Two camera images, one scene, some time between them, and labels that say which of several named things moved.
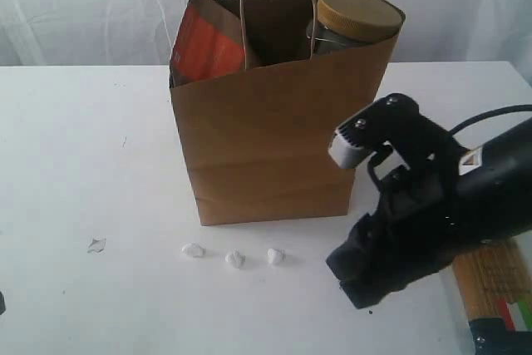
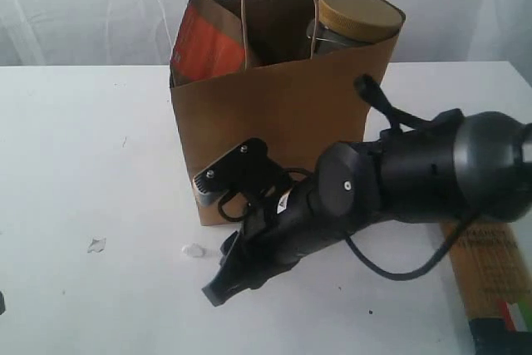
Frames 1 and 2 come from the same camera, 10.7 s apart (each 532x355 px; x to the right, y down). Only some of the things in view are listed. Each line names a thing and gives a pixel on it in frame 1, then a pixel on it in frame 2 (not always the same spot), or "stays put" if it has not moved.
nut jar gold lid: [348, 18] stays put
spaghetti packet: [495, 284] stays put
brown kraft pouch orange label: [208, 42] stays put
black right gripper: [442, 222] -> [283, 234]
